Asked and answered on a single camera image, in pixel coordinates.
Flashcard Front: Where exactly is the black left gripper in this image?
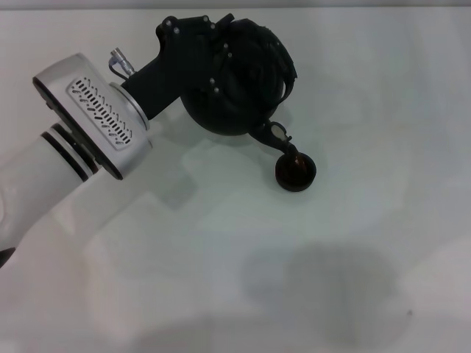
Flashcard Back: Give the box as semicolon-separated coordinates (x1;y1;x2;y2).
121;13;236;123

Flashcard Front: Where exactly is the black cast iron teapot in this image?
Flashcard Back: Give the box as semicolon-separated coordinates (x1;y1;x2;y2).
179;17;299;156

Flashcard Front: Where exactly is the dark round teacup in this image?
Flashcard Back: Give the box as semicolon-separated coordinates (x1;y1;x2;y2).
274;151;317;193

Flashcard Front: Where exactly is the silver cable connector plug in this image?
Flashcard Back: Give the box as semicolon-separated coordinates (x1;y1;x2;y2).
107;46;138;79

